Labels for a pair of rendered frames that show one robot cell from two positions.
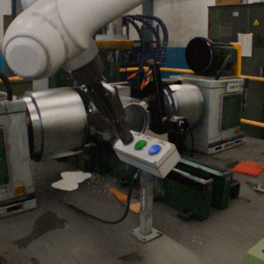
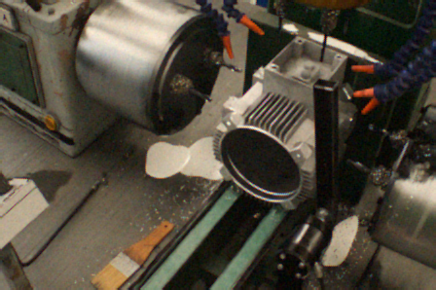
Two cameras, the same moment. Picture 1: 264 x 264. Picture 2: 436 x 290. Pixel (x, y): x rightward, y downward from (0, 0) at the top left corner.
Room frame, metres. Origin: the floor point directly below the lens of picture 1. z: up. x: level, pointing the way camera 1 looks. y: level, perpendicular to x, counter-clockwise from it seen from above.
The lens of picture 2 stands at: (0.92, -0.54, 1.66)
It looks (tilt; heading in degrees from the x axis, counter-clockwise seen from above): 41 degrees down; 64
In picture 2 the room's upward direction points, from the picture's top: 6 degrees clockwise
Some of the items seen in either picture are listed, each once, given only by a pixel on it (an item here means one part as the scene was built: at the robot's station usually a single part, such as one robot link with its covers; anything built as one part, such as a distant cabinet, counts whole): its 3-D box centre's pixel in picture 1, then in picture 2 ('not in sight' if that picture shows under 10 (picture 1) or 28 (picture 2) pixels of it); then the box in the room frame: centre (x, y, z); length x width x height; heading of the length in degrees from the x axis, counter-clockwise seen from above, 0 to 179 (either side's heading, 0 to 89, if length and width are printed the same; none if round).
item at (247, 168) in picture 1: (248, 168); not in sight; (1.25, -0.52, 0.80); 0.15 x 0.12 x 0.01; 142
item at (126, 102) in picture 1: (117, 119); (287, 131); (1.28, 0.06, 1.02); 0.20 x 0.19 x 0.19; 38
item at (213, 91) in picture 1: (209, 109); not in sight; (1.64, -0.41, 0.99); 0.35 x 0.31 x 0.37; 128
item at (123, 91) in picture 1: (111, 95); (305, 78); (1.31, 0.08, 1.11); 0.12 x 0.11 x 0.07; 38
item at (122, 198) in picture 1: (125, 199); (135, 255); (0.98, 0.02, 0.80); 0.21 x 0.05 x 0.01; 33
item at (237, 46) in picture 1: (220, 78); not in sight; (1.64, -0.47, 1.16); 0.33 x 0.26 x 0.42; 128
